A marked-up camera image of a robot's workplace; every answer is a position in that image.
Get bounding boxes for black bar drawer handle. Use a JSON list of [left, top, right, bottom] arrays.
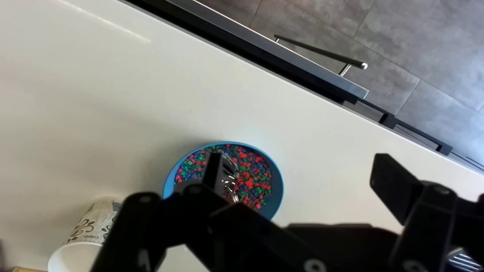
[[273, 33, 369, 77]]

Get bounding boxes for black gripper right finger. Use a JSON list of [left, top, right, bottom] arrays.
[[369, 152, 484, 272]]

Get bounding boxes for metal spoon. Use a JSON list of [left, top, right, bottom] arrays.
[[220, 149, 244, 202]]

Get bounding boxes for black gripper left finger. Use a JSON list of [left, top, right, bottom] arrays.
[[90, 149, 324, 272]]

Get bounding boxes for blue plastic bowl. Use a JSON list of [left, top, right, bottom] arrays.
[[162, 140, 285, 222]]

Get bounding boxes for multicoloured beads filling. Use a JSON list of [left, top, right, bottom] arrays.
[[173, 145, 274, 211]]

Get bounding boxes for patterned white paper cup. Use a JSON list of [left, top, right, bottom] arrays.
[[47, 196, 126, 272]]

